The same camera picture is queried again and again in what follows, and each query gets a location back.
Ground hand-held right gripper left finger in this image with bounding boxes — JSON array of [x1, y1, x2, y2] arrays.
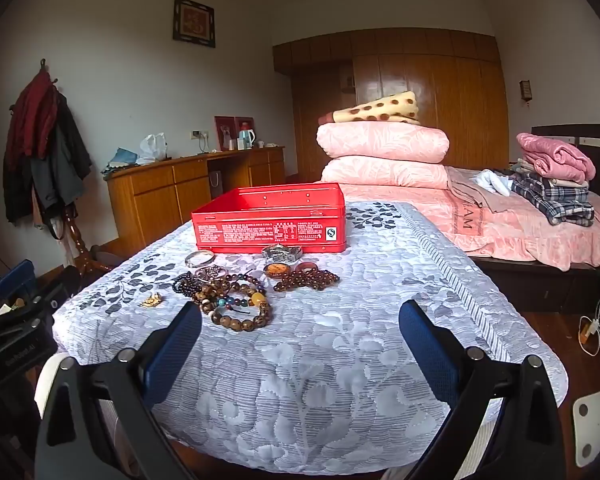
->
[[34, 301, 203, 480]]

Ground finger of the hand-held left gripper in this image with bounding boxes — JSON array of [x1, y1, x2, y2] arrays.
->
[[0, 259, 36, 306], [2, 282, 68, 333]]

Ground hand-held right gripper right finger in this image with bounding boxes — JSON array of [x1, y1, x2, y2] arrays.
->
[[398, 300, 566, 480]]

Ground large wooden bead bracelet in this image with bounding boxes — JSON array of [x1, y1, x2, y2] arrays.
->
[[209, 300, 273, 333]]

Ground patterned brown bead bracelet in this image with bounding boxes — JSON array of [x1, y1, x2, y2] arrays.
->
[[190, 282, 231, 311]]

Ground black bead bracelet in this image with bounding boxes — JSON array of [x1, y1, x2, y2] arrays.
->
[[172, 272, 203, 301]]

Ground dark beaded bracelet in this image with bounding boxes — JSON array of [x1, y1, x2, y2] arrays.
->
[[195, 266, 229, 283]]

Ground silver bangle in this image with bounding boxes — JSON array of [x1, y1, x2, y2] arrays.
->
[[185, 249, 216, 268]]

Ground multicolour bead bracelet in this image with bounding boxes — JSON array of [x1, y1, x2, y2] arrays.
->
[[215, 282, 270, 313]]

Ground purple bead bracelet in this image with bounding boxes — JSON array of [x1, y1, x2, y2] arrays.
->
[[220, 270, 266, 291]]

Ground dark brown bead bracelet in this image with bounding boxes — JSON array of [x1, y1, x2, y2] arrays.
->
[[273, 267, 341, 293]]

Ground silver wristwatch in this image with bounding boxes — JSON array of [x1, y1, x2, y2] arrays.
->
[[261, 245, 303, 262]]

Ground red tin box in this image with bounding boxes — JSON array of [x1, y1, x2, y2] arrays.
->
[[190, 183, 347, 255]]

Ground wooden coat stand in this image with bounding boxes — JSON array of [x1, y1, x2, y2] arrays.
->
[[60, 205, 113, 273]]

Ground grey slipper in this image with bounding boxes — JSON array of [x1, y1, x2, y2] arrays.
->
[[89, 245, 123, 272]]

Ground dark hanging jackets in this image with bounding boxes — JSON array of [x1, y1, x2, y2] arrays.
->
[[2, 87, 93, 226]]

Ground grey leaf-patterned quilt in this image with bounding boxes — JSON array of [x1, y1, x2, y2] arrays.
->
[[51, 201, 568, 476]]

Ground wooden desk cabinet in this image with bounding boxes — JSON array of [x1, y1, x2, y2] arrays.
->
[[106, 146, 287, 261]]

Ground pink bedspread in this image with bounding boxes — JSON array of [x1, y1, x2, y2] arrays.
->
[[337, 165, 600, 273]]

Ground beige lettered cloth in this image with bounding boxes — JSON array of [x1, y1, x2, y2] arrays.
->
[[446, 166, 518, 233]]

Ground blue folded cloth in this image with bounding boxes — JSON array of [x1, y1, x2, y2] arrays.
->
[[101, 147, 141, 177]]

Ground red hanging garment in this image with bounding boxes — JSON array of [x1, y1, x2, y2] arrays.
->
[[5, 69, 58, 173]]

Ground white bathroom scale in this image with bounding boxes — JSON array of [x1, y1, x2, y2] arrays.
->
[[572, 389, 600, 453]]

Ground pink folded quilt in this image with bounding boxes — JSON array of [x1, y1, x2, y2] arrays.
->
[[316, 122, 451, 165], [321, 156, 451, 191]]

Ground white crumpled cloth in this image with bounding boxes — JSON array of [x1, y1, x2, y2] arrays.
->
[[470, 169, 513, 196]]

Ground white plastic bag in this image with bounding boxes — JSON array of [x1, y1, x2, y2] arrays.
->
[[137, 132, 170, 165]]

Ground plaid folded clothes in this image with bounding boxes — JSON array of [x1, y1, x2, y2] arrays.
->
[[510, 172, 596, 227]]

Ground pink folded sweater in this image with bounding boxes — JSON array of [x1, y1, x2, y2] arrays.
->
[[516, 132, 597, 183]]

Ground yellow brown-spotted blanket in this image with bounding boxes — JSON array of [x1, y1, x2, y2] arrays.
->
[[318, 90, 422, 126]]

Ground wooden wardrobe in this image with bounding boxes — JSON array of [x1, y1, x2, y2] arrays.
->
[[272, 28, 511, 186]]

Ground dark bed frame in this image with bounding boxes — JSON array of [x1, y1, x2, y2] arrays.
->
[[472, 255, 600, 316]]

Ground white charger cable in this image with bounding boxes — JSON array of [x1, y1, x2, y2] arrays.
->
[[577, 261, 600, 356]]

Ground framed wall picture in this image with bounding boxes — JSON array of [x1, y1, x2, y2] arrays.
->
[[172, 0, 217, 49]]

